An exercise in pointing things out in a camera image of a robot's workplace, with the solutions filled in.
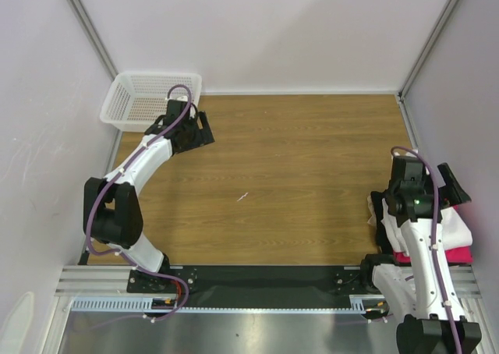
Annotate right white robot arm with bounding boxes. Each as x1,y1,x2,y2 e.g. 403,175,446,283
359,150,482,353

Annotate folded black t shirt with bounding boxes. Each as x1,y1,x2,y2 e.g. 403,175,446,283
368,191,393,255

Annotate white plastic basket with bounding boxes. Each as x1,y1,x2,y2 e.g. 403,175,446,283
100,71,202,133

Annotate aluminium frame rail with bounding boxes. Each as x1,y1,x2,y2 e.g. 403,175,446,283
54,264,484,322

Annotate left corner aluminium post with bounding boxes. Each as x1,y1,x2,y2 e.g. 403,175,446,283
66,0,119,80

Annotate folded pink t shirt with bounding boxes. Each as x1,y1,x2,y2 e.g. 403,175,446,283
393,246,472,264

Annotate white t shirt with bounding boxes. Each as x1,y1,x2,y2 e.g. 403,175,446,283
380,199,472,255

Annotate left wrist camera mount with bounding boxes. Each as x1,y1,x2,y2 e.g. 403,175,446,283
170,95,197,119

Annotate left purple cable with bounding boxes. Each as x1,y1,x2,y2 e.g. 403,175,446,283
72,85,193,331

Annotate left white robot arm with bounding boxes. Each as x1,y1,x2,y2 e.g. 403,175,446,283
83,98,214,292

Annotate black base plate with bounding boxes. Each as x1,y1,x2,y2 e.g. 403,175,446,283
128,264,391,310

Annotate corner aluminium post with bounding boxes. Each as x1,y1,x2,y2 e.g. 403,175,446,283
397,0,472,97
66,0,119,80

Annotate right corner aluminium post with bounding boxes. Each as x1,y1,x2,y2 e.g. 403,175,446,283
397,0,472,97

